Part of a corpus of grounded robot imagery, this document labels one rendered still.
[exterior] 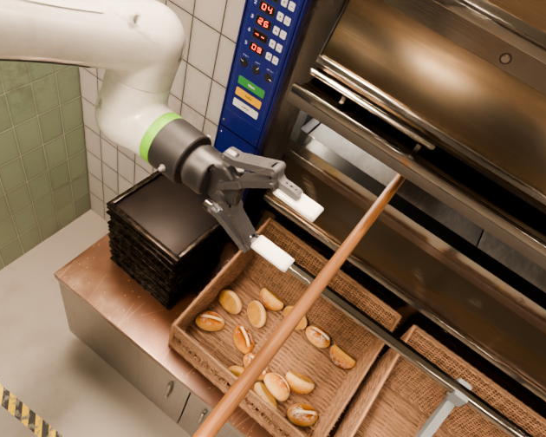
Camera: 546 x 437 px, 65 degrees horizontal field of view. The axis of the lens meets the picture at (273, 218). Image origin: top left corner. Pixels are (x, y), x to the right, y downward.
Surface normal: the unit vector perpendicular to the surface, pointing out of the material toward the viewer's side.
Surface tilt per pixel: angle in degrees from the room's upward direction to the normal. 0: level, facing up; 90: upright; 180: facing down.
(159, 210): 0
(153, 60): 89
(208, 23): 90
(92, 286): 0
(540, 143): 70
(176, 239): 0
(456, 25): 90
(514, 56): 90
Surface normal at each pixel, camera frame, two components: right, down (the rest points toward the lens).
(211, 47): -0.54, 0.56
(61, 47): 0.53, 0.76
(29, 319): 0.26, -0.60
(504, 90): -0.42, 0.32
